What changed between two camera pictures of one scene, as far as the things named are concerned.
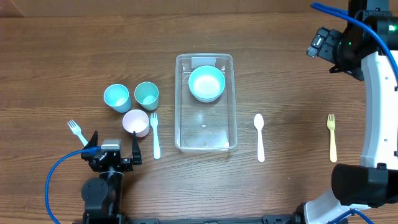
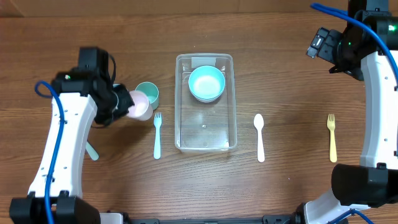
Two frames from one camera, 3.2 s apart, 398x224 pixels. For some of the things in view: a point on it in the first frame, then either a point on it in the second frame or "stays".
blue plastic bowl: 206,82 stays
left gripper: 128,163 to 125,101
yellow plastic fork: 331,122 stays
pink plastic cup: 137,121 to 142,109
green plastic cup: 147,95 stays
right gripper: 356,69 stays
